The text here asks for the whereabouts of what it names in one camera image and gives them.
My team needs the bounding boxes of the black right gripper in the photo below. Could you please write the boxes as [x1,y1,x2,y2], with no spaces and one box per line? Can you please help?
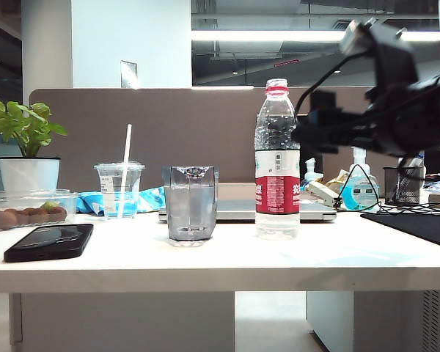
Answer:
[292,71,440,154]

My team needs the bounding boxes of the clear water bottle red label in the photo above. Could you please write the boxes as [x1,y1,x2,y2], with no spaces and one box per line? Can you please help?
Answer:
[254,78,302,241]

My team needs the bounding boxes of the small white spray bottle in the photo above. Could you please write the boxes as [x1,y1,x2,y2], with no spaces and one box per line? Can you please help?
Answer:
[303,158,326,184]

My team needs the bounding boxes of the blue hand sanitizer pump bottle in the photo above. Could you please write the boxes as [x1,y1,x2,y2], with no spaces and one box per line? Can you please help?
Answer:
[340,146,381,212]

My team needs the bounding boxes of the grey faceted glass mug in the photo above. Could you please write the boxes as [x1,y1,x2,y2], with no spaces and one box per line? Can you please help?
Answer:
[162,165,220,249]

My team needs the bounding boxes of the gold snack wrapper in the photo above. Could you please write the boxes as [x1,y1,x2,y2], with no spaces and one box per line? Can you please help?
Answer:
[326,168,353,188]

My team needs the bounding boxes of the white stapler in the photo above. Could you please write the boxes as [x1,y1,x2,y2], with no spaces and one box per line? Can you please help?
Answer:
[307,181,344,210]

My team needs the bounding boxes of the blue and white pen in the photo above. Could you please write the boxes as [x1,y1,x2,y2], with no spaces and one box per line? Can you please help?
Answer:
[408,150,426,169]

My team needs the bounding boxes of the black mesh pen holder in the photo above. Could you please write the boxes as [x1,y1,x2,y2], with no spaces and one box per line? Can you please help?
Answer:
[383,166,425,206]

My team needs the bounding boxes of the grey Dell laptop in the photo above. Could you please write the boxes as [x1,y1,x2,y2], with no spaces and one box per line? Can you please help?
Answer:
[158,199,337,224]

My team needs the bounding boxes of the black mouse pad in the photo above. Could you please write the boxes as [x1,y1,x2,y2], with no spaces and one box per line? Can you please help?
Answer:
[360,211,440,251]

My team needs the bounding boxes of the brown desk divider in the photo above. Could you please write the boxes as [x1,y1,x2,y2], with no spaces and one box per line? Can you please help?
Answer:
[28,87,400,195]

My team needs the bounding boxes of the white drinking straw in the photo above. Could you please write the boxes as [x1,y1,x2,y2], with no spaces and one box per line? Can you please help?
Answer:
[117,123,133,219]

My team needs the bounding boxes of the paper sign on pillar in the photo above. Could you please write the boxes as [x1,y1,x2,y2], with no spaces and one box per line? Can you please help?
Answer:
[120,59,139,89]

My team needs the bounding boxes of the clear plastic cup with lid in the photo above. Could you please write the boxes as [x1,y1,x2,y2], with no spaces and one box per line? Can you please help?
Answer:
[93,161,147,220]

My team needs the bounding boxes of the blue and white snack bag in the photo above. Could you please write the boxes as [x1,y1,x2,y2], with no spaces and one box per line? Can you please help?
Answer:
[76,186,168,216]

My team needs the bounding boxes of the white desk support panel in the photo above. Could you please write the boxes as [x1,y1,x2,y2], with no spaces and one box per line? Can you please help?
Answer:
[9,292,236,352]

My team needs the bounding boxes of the green plant in white pot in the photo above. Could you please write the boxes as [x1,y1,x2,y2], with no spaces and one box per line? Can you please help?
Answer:
[0,98,69,195]

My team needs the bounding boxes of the black smartphone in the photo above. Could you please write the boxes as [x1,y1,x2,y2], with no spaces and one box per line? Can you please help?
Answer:
[3,223,95,263]

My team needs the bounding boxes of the clear plastic fruit container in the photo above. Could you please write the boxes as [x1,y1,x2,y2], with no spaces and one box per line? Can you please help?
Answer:
[0,188,80,232]

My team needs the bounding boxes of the black camera cable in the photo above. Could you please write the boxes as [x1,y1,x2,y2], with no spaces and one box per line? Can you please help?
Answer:
[296,51,364,118]

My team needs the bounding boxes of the black thin usb cable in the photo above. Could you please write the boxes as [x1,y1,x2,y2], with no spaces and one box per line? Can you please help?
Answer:
[337,164,382,213]

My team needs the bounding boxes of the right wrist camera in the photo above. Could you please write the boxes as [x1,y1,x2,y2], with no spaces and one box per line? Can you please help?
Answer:
[339,17,419,89]

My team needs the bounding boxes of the black mouse cable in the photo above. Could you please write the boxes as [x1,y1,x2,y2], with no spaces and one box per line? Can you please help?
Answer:
[362,202,440,216]

